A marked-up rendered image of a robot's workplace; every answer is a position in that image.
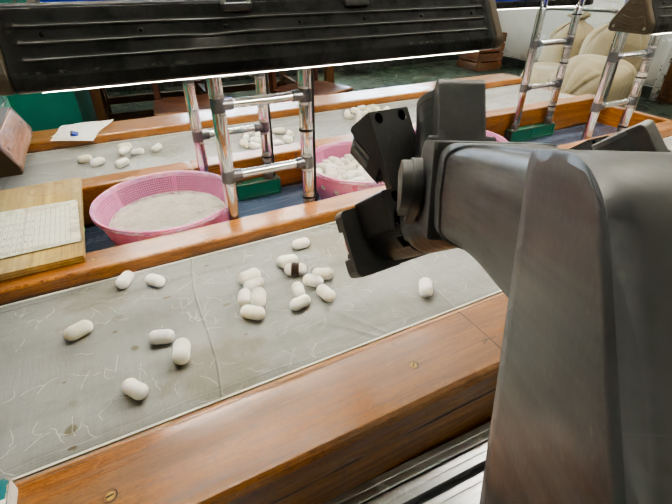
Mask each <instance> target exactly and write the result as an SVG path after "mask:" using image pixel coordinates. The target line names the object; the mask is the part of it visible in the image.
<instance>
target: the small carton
mask: <svg viewBox="0 0 672 504"><path fill-rule="evenodd" d="M17 496H18V488H17V487H16V485H15V484H14V483H13V482H12V480H11V479H10V478H9V477H7V478H4V479H2V480H0V504H17Z"/></svg>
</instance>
